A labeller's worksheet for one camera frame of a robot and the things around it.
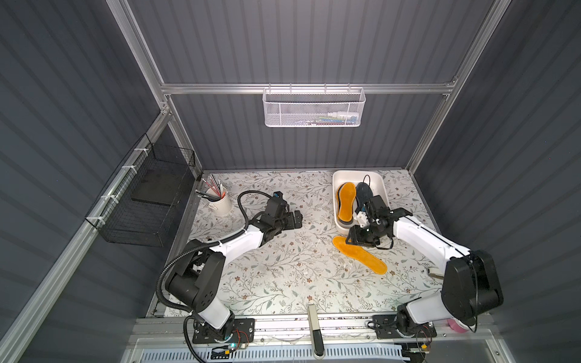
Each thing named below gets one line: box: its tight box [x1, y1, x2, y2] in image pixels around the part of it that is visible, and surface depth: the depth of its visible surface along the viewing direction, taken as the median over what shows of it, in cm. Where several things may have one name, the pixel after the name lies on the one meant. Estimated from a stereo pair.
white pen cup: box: [205, 186, 233, 215], surface depth 98 cm
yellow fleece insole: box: [337, 181, 357, 223], surface depth 106 cm
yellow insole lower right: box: [332, 235, 389, 275], surface depth 91 cm
